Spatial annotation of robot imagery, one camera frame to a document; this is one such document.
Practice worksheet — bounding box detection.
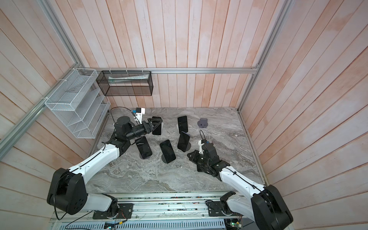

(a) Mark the white wire shelf rack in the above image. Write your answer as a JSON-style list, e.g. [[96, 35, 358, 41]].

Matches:
[[45, 69, 111, 139]]

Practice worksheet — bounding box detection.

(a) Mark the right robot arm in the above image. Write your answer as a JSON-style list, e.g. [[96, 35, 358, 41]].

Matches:
[[187, 150, 294, 230]]

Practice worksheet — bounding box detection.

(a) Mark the black mesh basket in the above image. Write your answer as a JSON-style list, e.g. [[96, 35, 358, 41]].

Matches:
[[96, 70, 153, 96]]

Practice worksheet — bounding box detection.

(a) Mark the purple grey phone stand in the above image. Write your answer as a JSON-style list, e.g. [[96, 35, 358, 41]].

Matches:
[[197, 118, 209, 128]]

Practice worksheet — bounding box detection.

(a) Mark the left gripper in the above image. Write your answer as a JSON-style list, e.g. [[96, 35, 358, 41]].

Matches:
[[126, 118, 163, 140]]

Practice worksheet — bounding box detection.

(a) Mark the front middle black stand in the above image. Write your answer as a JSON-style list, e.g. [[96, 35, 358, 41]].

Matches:
[[161, 155, 167, 163]]

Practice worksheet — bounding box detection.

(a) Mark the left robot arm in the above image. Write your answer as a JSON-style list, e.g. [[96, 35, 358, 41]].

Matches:
[[47, 116, 163, 219]]

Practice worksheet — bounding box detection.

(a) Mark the front right black stand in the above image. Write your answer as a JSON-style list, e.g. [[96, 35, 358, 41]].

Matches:
[[185, 142, 191, 152]]

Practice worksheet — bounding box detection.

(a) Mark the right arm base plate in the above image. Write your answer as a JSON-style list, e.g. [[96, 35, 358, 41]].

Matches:
[[205, 200, 237, 217]]

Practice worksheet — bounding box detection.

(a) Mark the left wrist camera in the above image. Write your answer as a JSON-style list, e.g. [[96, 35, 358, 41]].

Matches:
[[132, 107, 145, 125]]

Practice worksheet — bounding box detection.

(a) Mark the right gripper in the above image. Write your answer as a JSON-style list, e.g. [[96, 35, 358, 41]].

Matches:
[[187, 149, 211, 167]]

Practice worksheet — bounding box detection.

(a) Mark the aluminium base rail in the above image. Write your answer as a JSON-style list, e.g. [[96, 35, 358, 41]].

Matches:
[[48, 191, 288, 222]]

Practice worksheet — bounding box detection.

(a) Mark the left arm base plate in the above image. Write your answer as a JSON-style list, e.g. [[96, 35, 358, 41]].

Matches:
[[93, 203, 134, 219]]

